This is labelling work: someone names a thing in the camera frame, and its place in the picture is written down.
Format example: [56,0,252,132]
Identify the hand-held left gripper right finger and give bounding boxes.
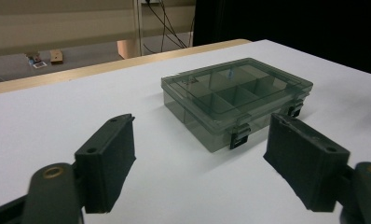
[263,112,351,213]

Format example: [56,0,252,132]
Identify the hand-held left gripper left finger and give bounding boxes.
[74,113,137,215]

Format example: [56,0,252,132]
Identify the grey transparent compartment box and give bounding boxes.
[160,57,314,153]

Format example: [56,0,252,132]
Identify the white table cover sheet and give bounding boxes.
[0,39,371,224]

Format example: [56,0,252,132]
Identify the wooden table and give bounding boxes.
[0,38,253,97]

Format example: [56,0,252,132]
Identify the black curtain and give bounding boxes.
[192,0,371,77]

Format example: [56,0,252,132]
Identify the beige wooden bench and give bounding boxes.
[0,0,196,60]

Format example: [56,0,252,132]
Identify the bundle of black cables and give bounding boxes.
[141,0,196,54]

